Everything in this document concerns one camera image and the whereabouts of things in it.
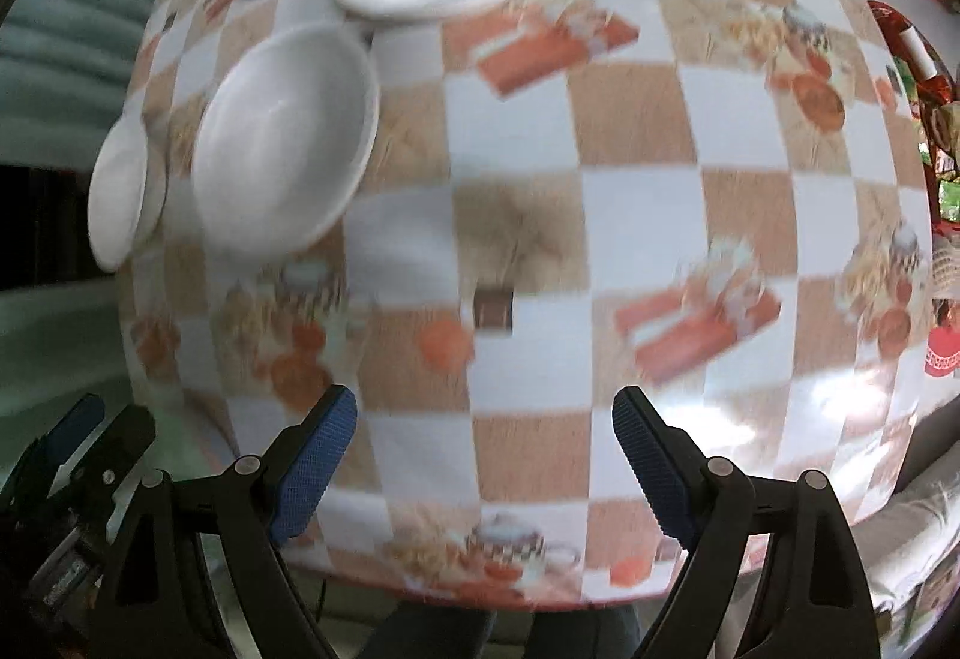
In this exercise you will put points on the person's right leg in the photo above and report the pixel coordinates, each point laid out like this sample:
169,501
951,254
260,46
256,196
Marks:
577,640

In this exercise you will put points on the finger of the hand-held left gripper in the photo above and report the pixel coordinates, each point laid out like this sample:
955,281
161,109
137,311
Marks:
75,430
124,441

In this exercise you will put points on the pile of snack packets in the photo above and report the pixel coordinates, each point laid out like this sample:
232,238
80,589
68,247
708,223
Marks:
941,217

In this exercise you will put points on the small white plate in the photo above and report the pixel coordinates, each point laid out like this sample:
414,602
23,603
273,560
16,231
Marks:
120,194

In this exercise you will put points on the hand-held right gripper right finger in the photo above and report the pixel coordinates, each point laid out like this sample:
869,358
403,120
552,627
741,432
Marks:
656,471

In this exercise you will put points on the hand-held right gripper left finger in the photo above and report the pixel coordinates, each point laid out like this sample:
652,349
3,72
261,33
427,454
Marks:
315,471

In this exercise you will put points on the person's leg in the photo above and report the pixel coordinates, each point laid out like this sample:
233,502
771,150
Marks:
435,636
577,640

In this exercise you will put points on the person's left leg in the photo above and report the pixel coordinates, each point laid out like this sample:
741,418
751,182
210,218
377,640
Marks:
435,636

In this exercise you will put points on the checkered printed tablecloth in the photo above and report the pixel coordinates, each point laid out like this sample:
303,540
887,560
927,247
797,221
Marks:
637,127

